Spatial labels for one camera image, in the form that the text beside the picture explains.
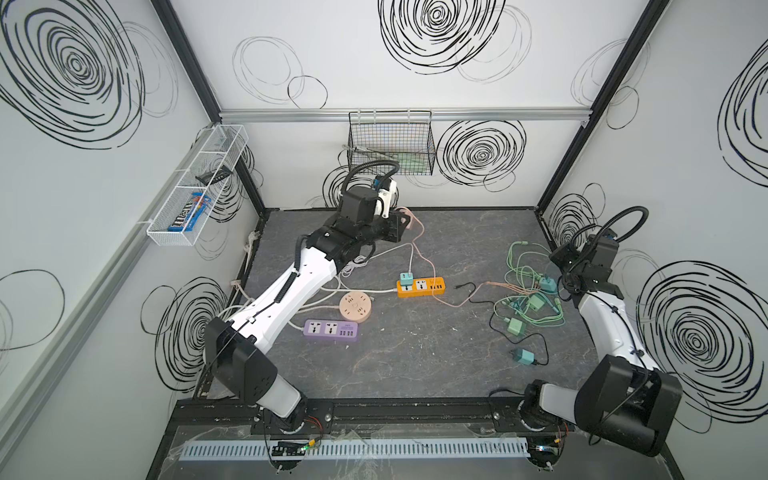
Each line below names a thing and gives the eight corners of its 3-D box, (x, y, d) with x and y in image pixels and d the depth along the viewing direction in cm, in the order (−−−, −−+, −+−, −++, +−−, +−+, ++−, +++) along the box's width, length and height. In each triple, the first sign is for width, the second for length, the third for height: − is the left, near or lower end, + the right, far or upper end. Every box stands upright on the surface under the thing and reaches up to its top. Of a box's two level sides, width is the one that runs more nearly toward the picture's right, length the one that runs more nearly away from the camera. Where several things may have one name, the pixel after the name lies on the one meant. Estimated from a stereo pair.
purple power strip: (303, 337, 88) (301, 334, 86) (306, 323, 91) (304, 319, 89) (357, 337, 88) (356, 334, 86) (358, 323, 91) (358, 319, 89)
